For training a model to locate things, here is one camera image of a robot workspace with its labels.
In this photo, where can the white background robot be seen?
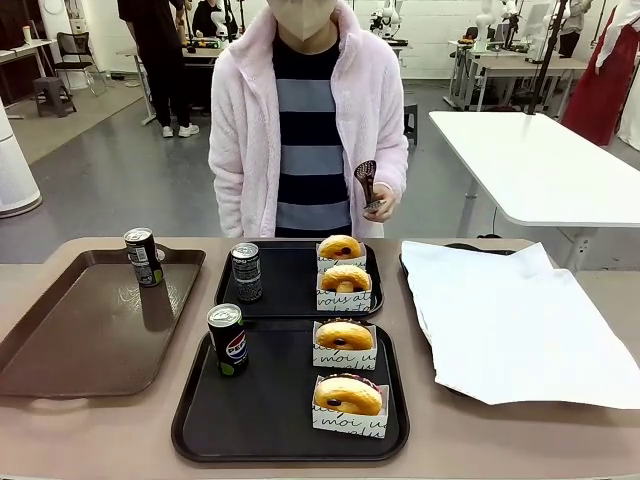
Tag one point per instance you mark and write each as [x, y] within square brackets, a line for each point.
[386, 15]

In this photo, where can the white cylindrical air purifier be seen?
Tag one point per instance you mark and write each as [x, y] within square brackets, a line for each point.
[15, 165]

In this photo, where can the beige face mask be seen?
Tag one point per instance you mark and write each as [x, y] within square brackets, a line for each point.
[302, 15]

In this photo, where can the person in pink fleece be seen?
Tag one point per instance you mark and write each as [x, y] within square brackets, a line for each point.
[240, 150]

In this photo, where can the black serving tray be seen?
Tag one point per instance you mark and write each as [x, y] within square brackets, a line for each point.
[290, 280]
[270, 410]

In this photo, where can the large white paper sheet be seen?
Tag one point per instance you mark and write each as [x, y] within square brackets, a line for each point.
[510, 330]

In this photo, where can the person's left forearm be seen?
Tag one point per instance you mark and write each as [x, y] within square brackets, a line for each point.
[395, 167]

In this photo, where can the black tray under paper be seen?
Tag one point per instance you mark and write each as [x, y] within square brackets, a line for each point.
[480, 248]

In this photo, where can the wood-top workbench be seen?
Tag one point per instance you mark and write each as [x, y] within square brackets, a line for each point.
[510, 65]

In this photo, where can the standing person in black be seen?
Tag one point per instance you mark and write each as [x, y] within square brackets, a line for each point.
[160, 50]

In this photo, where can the navy and grey striped shirt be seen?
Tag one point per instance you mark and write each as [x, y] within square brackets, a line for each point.
[310, 165]

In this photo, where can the person's left hand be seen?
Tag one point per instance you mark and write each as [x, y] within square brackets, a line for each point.
[387, 202]

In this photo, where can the black Pepsi can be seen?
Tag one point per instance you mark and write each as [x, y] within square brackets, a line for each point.
[145, 260]
[229, 345]
[246, 275]

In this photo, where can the person's right forearm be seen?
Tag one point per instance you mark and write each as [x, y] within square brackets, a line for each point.
[227, 200]

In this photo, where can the black office chair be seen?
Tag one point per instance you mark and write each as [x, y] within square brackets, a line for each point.
[80, 55]

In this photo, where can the large white table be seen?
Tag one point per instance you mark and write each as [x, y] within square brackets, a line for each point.
[550, 165]

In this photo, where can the seated person in black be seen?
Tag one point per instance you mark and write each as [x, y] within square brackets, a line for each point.
[205, 17]

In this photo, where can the black stool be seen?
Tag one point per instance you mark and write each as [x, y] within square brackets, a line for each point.
[410, 122]

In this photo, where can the grey plastic stool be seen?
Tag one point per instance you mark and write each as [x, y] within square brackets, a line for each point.
[54, 92]

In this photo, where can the white desk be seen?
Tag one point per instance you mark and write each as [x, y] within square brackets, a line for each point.
[25, 47]

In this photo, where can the black slotted serving tongs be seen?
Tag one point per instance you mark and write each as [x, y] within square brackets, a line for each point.
[364, 172]

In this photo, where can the doughnut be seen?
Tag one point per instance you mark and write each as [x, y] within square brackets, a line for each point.
[363, 260]
[350, 426]
[345, 303]
[345, 359]

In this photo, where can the black stand pole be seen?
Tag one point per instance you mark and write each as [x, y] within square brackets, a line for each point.
[547, 60]

